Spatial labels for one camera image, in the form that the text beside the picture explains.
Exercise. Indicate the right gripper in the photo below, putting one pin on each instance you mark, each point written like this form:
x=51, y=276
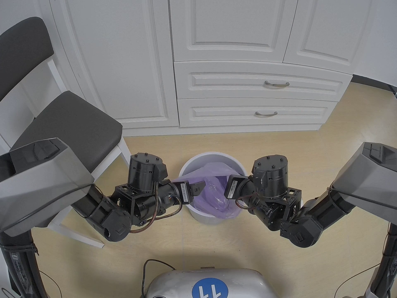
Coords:
x=240, y=186

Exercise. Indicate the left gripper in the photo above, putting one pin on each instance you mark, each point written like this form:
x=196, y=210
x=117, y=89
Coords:
x=172, y=194

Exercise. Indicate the purple plastic bag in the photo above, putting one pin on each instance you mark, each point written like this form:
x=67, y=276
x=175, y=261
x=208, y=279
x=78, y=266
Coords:
x=211, y=203

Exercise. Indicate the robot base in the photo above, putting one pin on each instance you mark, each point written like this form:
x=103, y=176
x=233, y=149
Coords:
x=173, y=284

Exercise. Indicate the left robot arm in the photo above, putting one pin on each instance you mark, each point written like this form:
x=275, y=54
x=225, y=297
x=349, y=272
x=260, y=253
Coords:
x=46, y=178

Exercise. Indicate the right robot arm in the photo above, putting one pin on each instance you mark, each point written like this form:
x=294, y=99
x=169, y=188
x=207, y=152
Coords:
x=366, y=178

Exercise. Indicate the white trash bin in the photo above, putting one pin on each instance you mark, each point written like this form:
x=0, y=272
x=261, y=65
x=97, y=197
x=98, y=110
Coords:
x=198, y=217

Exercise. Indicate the white chair with grey seat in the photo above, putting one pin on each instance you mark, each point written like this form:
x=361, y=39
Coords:
x=71, y=129

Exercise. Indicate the white wardrobe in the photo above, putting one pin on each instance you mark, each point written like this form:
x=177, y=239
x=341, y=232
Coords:
x=232, y=11

